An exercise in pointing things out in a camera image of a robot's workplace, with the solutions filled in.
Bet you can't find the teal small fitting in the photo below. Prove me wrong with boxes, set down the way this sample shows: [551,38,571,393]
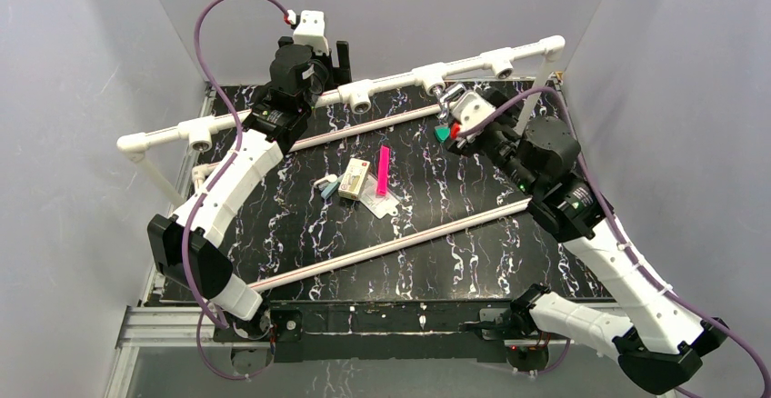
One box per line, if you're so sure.
[321,179,340,200]

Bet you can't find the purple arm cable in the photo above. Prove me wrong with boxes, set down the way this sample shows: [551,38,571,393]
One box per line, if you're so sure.
[180,0,296,382]
[460,86,771,398]

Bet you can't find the white PVC pipe frame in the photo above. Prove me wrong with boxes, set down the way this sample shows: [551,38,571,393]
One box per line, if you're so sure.
[115,35,566,293]

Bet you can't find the clear plastic bag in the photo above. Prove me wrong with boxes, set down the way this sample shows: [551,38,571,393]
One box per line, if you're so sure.
[360,189,400,219]

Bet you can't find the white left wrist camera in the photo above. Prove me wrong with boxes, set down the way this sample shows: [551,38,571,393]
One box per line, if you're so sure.
[292,10,330,55]

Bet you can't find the chrome water faucet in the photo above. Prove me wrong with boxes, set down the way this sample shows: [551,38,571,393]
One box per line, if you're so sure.
[432,82,467,123]

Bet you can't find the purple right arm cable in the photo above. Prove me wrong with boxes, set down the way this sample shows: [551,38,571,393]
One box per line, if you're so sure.
[460,86,771,398]

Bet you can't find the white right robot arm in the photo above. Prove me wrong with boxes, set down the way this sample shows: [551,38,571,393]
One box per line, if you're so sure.
[449,90,726,395]

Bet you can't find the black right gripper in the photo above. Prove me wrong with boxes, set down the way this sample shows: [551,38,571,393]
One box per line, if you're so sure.
[441,87,538,196]

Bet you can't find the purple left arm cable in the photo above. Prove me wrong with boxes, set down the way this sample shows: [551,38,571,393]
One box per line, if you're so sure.
[180,0,296,382]

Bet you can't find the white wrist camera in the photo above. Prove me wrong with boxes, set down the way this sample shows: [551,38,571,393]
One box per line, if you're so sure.
[292,10,330,55]
[449,91,496,140]

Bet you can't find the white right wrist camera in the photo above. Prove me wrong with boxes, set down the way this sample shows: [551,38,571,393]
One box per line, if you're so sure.
[449,91,496,140]

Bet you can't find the green square block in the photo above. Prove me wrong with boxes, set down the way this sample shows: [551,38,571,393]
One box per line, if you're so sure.
[434,125,451,143]

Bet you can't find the pink rectangular bar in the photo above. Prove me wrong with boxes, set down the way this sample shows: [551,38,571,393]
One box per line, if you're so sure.
[375,145,391,197]

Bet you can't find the beige small cardboard box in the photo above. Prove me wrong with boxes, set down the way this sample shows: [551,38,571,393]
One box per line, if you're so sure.
[337,158,370,201]

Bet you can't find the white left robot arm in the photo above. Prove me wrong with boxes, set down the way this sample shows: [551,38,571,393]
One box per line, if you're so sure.
[147,36,352,340]

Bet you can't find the white small fitting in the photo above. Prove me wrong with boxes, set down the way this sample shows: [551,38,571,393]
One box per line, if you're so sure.
[313,174,338,190]

